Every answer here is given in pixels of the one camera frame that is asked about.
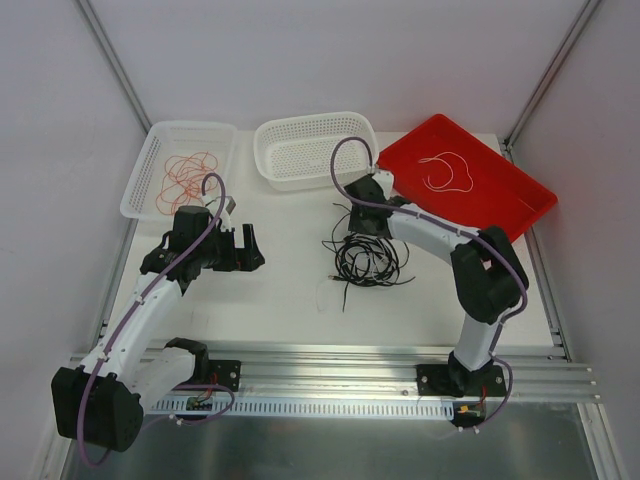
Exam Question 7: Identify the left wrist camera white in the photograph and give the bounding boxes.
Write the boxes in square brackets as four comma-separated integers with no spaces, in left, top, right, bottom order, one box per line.
[201,194,236,232]

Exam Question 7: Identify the left aluminium frame post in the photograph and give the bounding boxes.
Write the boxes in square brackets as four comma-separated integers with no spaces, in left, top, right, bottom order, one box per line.
[73,0,152,133]

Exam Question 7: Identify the white slotted cable duct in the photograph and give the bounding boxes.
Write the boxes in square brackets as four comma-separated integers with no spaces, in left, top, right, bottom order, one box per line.
[150,395,454,421]

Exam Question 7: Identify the right aluminium frame post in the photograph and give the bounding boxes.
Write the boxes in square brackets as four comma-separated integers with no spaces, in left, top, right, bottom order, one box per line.
[502,0,603,155]

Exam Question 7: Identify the clear white rectangular basket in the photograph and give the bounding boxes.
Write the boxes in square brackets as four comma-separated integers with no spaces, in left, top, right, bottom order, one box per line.
[120,120,238,222]

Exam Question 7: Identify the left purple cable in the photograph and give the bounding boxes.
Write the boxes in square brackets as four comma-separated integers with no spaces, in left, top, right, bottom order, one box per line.
[79,173,226,466]

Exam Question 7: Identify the white perforated rounded basket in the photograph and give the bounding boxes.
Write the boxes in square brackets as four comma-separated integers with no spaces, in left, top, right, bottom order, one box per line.
[253,111,379,192]

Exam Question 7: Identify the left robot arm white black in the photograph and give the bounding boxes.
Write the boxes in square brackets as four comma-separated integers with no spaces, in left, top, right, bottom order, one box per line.
[51,206,265,452]

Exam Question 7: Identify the aluminium mounting rail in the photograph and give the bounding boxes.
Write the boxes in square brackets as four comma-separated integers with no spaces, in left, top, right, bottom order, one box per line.
[63,340,596,399]

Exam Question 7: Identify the red plastic tray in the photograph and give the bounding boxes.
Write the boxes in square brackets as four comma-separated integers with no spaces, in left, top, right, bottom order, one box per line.
[378,114,558,241]

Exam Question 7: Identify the black and orange cables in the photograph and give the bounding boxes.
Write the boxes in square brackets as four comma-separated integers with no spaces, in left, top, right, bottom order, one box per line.
[320,209,417,314]

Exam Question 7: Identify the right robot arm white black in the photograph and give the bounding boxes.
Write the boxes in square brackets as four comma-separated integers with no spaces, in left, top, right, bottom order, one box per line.
[339,175,529,397]

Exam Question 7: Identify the aluminium frame post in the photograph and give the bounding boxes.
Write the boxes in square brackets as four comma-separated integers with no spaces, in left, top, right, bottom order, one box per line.
[73,0,152,133]
[502,0,603,155]

